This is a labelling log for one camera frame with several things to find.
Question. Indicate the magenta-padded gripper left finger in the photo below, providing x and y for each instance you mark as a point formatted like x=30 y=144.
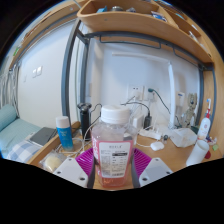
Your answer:
x=70 y=170

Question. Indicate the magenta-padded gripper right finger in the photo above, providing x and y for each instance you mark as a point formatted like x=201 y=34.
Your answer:
x=155 y=170

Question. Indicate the pink drink bottle white cap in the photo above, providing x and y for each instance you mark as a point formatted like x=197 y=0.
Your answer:
x=114 y=146

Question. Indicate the bun in plastic bag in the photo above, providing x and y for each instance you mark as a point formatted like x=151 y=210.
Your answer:
x=52 y=162

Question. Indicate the white earbuds case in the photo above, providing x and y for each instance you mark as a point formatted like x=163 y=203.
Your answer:
x=157 y=146

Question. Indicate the black key fob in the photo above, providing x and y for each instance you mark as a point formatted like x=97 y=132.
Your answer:
x=165 y=137

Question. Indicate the blue tube with white cap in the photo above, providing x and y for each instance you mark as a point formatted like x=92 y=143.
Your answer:
x=65 y=135

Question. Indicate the white power strip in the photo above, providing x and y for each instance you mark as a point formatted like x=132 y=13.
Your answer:
x=150 y=134

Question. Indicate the white tissue box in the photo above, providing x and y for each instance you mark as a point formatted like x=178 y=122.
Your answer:
x=183 y=137

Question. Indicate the dark grey laptop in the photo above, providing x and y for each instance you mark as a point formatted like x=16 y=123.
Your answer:
x=42 y=136

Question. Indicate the white cup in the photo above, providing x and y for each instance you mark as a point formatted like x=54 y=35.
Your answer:
x=197 y=153

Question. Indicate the black charger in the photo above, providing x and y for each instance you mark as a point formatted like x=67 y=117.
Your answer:
x=147 y=121

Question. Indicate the white power adapter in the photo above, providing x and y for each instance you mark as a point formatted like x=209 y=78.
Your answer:
x=138 y=122

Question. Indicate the black electric shaver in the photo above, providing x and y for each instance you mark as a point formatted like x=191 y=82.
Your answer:
x=84 y=120

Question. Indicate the blue plaid blanket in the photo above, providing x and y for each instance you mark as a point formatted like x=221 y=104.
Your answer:
x=20 y=150

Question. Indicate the small green packet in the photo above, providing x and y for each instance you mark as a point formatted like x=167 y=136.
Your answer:
x=215 y=147

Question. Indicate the white lotion pump bottle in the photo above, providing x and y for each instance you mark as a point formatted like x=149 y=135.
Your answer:
x=204 y=128

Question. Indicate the bed with teal sheet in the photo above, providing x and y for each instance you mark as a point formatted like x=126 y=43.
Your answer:
x=16 y=131

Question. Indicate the teal pillow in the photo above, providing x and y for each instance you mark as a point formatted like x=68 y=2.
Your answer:
x=6 y=116

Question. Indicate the wooden shelf unit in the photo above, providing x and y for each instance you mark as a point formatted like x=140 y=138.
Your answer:
x=140 y=23

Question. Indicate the white wall outlet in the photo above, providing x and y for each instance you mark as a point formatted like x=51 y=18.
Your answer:
x=152 y=95
x=136 y=92

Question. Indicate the small white wall box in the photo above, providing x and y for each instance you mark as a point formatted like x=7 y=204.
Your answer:
x=180 y=99

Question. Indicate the grey metal desk frame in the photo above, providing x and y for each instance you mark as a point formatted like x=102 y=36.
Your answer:
x=68 y=76

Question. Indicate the white light switch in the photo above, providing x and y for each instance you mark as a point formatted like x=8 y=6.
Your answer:
x=37 y=71

